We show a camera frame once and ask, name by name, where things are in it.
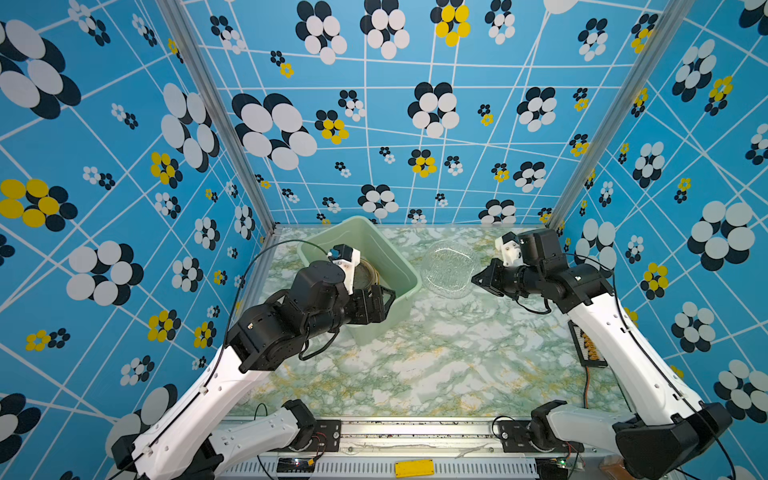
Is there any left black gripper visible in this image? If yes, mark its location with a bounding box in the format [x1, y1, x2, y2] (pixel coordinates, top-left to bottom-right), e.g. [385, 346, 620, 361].
[308, 280, 400, 340]

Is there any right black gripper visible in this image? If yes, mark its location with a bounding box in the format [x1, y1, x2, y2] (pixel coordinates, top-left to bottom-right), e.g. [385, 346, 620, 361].
[469, 259, 542, 299]

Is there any light green plastic bin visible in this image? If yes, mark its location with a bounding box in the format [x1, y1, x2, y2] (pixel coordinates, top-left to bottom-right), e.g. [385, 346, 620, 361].
[308, 216, 422, 335]

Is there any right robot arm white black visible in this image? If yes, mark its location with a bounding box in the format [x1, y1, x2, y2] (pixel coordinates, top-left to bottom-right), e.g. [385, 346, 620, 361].
[471, 229, 732, 479]

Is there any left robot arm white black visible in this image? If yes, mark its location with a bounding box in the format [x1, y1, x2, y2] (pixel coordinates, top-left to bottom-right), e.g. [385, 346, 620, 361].
[111, 244, 397, 479]

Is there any black battery charger box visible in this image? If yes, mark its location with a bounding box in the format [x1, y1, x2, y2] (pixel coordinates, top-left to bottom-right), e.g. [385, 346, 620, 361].
[568, 320, 608, 368]

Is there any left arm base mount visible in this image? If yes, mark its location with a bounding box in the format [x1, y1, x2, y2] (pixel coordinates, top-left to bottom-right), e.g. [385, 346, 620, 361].
[270, 419, 342, 453]

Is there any aluminium front rail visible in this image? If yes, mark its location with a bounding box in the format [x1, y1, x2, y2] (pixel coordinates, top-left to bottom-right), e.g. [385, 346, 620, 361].
[221, 417, 631, 479]

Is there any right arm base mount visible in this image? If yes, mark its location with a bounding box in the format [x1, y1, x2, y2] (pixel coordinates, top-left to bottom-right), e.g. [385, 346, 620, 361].
[491, 417, 585, 456]

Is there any yellow tag on rail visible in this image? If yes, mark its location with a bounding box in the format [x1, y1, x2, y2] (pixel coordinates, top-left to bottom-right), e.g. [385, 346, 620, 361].
[394, 460, 435, 479]

